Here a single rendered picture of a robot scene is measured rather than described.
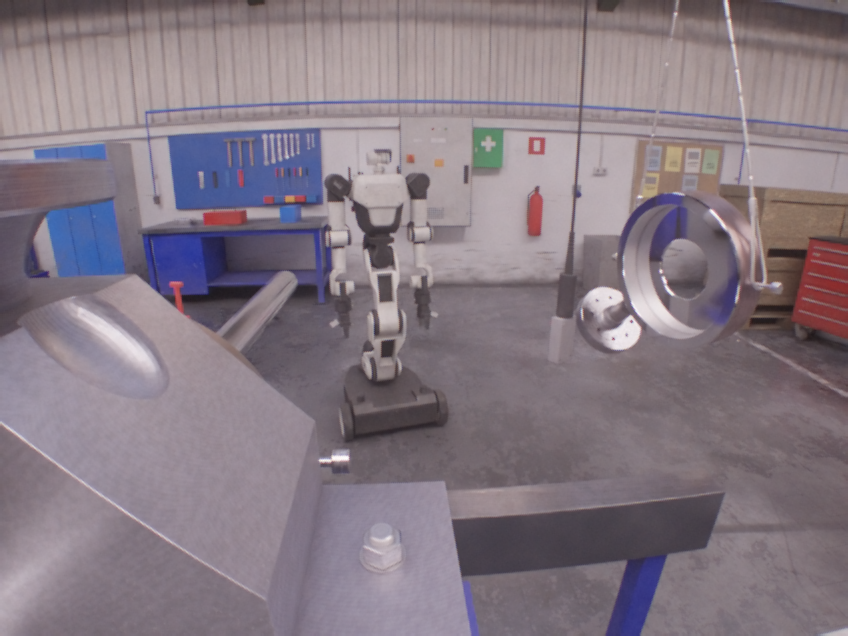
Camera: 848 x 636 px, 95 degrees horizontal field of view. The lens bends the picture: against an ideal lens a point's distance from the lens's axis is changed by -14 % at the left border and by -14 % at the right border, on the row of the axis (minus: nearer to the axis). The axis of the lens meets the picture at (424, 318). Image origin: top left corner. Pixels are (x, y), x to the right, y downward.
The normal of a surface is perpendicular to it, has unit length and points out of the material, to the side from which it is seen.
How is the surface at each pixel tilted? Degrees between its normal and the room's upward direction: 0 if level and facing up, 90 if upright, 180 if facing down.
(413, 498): 0
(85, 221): 90
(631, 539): 90
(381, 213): 90
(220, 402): 45
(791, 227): 90
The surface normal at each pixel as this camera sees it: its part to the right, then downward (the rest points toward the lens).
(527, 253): 0.04, 0.32
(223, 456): 0.70, -0.69
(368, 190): 0.30, 0.30
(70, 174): 1.00, 0.00
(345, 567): 0.00, -0.95
